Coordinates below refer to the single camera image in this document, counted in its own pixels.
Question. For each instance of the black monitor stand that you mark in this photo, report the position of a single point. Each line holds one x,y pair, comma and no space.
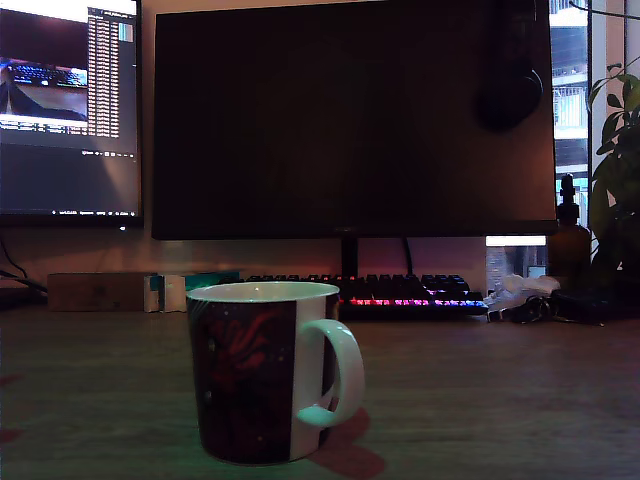
350,257

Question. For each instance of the black backlit keyboard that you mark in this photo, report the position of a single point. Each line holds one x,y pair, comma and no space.
400,295

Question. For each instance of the large dark computer monitor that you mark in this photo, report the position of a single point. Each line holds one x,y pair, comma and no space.
325,125

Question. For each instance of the teal flat box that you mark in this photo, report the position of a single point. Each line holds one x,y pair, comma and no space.
210,279

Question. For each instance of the dark red printed white mug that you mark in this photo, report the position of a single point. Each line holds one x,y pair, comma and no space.
240,375

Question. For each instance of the white and teal small box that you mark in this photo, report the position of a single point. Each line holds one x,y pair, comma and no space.
152,295

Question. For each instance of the crumpled white tissue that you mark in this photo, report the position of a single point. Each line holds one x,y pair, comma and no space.
525,286

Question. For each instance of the dark bunch of keys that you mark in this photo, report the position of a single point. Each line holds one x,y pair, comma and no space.
532,309

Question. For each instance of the brown cardboard box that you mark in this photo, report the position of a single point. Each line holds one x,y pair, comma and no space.
95,292

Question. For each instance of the black headphones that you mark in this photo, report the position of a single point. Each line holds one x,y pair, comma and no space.
510,95

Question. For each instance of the brown dropper bottle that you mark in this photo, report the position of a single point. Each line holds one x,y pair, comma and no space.
567,245

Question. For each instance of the black flat case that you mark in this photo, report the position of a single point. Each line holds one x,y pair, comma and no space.
582,302

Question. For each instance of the lit computer monitor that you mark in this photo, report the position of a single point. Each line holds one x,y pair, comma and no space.
60,170

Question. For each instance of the green leafy plant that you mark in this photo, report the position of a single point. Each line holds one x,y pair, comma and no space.
617,200

